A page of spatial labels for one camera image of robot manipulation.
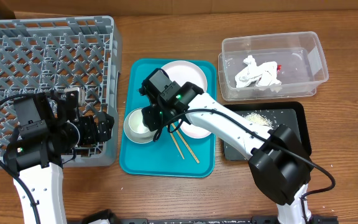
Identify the white cup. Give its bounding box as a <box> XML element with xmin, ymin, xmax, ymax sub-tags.
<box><xmin>127</xmin><ymin>108</ymin><xmax>155</xmax><ymax>138</ymax></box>

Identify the grey bowl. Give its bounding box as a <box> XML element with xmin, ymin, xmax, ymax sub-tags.
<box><xmin>123</xmin><ymin>115</ymin><xmax>154</xmax><ymax>144</ymax></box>

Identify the pink bowl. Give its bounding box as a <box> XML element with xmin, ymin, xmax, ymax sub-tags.
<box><xmin>180</xmin><ymin>122</ymin><xmax>211</xmax><ymax>139</ymax></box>

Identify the white rice pile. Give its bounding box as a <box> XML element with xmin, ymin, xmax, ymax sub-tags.
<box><xmin>244</xmin><ymin>112</ymin><xmax>273</xmax><ymax>128</ymax></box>

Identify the white napkin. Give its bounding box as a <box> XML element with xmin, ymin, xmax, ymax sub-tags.
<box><xmin>234</xmin><ymin>55</ymin><xmax>282</xmax><ymax>88</ymax></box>

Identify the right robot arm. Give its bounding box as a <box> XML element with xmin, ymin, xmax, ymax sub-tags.
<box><xmin>139</xmin><ymin>68</ymin><xmax>313</xmax><ymax>223</ymax></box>

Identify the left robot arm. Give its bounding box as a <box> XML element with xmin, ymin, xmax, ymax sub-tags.
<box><xmin>3</xmin><ymin>87</ymin><xmax>114</xmax><ymax>223</ymax></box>

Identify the wooden chopstick right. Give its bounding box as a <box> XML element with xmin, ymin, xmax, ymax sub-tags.
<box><xmin>177</xmin><ymin>132</ymin><xmax>200</xmax><ymax>164</ymax></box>

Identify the wooden chopstick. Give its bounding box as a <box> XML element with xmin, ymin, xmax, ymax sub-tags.
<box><xmin>169</xmin><ymin>133</ymin><xmax>185</xmax><ymax>160</ymax></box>
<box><xmin>177</xmin><ymin>132</ymin><xmax>200</xmax><ymax>164</ymax></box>

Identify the wooden chopstick left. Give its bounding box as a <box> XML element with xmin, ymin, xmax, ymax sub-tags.
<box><xmin>169</xmin><ymin>133</ymin><xmax>185</xmax><ymax>160</ymax></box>

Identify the teal serving tray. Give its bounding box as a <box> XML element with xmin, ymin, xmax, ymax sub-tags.
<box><xmin>119</xmin><ymin>58</ymin><xmax>216</xmax><ymax>178</ymax></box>

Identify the large white plate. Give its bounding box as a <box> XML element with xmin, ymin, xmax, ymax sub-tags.
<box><xmin>162</xmin><ymin>60</ymin><xmax>208</xmax><ymax>92</ymax></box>

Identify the grey plastic dish rack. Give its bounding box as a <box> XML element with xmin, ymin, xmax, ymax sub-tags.
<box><xmin>0</xmin><ymin>16</ymin><xmax>122</xmax><ymax>156</ymax></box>

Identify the black plastic tray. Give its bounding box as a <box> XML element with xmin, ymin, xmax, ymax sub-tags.
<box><xmin>225</xmin><ymin>101</ymin><xmax>312</xmax><ymax>155</ymax></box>

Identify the clear plastic bin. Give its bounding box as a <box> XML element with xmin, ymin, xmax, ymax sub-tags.
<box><xmin>218</xmin><ymin>31</ymin><xmax>329</xmax><ymax>101</ymax></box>

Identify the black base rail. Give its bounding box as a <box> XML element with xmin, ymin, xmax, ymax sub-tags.
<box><xmin>67</xmin><ymin>208</ymin><xmax>340</xmax><ymax>224</ymax></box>

